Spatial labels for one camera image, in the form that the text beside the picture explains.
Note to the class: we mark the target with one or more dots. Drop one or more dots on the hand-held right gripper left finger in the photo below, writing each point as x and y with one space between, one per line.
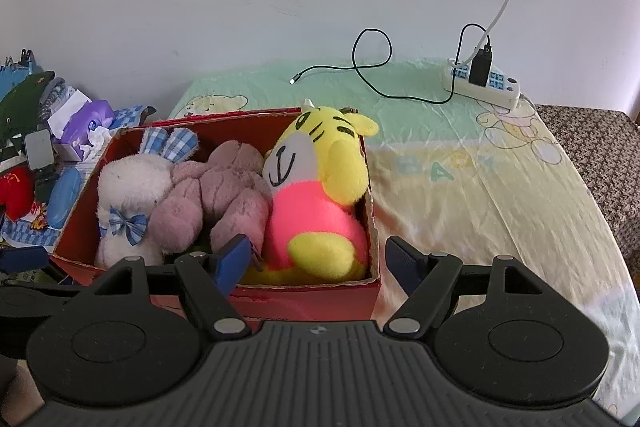
232 262

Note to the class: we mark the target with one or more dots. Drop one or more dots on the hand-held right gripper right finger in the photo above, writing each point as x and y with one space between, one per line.
402 264

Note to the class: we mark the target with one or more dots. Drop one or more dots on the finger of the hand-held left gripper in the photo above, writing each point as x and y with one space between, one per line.
22 259

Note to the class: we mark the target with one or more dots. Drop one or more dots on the pink plush rabbit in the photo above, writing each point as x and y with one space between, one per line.
225 187

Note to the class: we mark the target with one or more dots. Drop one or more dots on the red cardboard box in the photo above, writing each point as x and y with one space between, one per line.
310 302

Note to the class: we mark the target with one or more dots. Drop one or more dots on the yellow plush tiger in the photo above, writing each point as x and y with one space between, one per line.
310 207

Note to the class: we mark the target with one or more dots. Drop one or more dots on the white plush bunny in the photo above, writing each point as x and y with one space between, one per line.
130 187

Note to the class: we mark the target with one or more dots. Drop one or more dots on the red plush item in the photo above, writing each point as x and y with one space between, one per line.
15 194

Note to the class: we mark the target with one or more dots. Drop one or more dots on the blue glasses case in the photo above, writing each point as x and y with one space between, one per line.
62 199

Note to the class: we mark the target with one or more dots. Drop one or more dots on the small grey mirror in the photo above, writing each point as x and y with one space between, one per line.
37 149

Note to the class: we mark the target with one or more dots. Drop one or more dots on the dark green cloth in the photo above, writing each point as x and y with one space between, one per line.
22 107

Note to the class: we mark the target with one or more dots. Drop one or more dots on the purple tissue pack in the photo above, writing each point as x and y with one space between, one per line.
87 117

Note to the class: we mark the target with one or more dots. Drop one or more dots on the white power strip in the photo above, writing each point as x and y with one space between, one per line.
500 94

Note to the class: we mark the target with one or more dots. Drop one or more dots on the black charger plug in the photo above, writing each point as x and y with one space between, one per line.
480 69

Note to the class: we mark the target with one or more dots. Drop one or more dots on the brown patterned cover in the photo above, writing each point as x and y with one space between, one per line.
600 157

